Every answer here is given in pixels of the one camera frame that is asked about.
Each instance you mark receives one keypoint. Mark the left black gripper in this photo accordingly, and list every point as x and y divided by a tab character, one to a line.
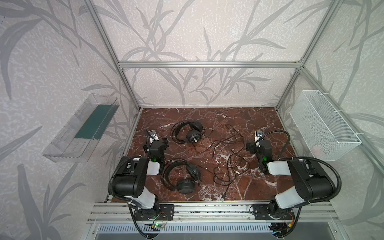
154	144

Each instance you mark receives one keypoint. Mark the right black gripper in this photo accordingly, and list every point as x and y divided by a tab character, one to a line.
259	146

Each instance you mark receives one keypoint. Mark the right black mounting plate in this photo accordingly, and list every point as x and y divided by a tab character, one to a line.
271	212

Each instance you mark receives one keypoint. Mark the black mounting plate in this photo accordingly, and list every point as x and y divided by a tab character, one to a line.
159	211
271	212

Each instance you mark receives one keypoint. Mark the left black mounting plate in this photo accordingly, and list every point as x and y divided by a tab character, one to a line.
159	211

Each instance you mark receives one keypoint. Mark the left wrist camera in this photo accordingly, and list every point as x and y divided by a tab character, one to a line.
151	135

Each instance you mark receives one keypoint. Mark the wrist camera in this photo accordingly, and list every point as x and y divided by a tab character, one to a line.
258	135
151	135

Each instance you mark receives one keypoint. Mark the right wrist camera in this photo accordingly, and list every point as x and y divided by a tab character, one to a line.
258	135

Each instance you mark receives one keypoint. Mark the white wire mesh basket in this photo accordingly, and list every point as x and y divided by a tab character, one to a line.
326	133

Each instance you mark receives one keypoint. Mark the clear plastic wall bin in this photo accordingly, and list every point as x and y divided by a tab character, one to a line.
77	140

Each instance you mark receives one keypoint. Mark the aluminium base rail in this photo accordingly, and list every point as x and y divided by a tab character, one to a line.
208	212

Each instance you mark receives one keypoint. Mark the aluminium frame crossbar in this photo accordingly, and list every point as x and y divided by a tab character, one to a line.
207	64

